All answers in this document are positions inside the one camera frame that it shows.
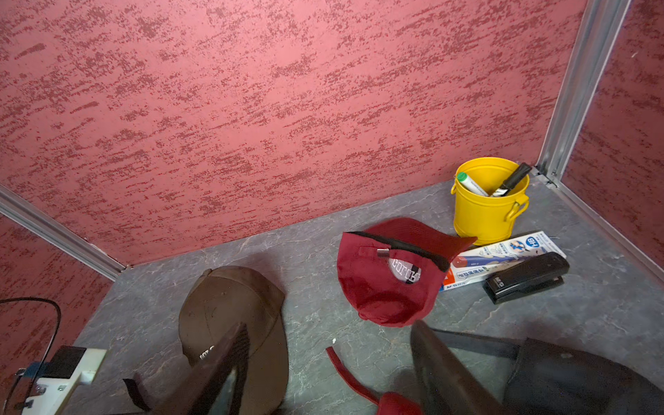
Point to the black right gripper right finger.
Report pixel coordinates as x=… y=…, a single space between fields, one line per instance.
x=445 y=386

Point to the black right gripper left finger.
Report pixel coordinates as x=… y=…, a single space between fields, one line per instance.
x=216 y=383

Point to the brown baseball cap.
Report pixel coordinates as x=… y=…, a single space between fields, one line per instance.
x=219 y=299

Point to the dark grey baseball cap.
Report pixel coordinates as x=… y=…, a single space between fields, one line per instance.
x=550 y=379

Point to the red baseball cap back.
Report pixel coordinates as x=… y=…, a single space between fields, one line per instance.
x=392 y=272

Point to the white toothpaste box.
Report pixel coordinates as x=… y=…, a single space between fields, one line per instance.
x=475 y=265

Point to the small black device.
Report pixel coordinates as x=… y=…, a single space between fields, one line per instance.
x=529 y=277

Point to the yellow plastic bucket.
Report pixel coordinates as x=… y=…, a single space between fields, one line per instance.
x=488 y=219

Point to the white green marker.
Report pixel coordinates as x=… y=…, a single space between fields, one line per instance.
x=467 y=182

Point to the black handled tool in bucket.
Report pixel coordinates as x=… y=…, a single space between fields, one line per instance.
x=512 y=181

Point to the aluminium corner post left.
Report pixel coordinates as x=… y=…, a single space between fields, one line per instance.
x=33 y=219

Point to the aluminium corner post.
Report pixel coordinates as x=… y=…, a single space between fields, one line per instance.
x=33 y=219
x=600 y=25

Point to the aluminium corner post right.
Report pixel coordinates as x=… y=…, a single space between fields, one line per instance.
x=600 y=25

